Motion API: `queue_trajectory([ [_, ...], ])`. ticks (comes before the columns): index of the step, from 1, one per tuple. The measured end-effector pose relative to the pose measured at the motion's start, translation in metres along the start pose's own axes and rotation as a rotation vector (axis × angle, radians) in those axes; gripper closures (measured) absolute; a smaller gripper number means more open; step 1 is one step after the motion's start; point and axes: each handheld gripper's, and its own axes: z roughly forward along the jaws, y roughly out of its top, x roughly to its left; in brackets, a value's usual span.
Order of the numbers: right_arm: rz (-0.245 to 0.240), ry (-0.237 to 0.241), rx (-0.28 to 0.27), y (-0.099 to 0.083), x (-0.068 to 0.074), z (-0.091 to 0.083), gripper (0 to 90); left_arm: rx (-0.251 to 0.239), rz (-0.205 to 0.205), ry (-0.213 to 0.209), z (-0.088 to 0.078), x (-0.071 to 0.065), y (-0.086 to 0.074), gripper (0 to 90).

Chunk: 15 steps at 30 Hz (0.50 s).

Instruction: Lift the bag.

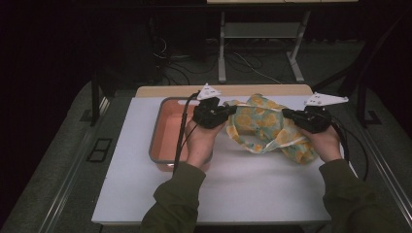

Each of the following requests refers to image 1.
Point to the person's right hand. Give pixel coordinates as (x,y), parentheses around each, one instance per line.
(324,144)

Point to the aluminium rail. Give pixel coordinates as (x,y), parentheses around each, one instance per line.
(69,181)
(392,181)

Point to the orange plastic tray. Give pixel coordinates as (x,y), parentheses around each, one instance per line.
(168,129)

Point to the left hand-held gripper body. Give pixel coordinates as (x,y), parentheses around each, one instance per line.
(209,111)

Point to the grey metal desk frame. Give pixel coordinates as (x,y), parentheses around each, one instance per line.
(259,29)

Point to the black metal stand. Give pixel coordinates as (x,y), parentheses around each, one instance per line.
(361,84)

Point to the orange print cloth bag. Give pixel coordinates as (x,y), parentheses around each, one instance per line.
(259,121)

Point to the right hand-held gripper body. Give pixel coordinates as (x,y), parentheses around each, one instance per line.
(312,119)

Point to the person's left hand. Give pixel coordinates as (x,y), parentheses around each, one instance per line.
(200,142)

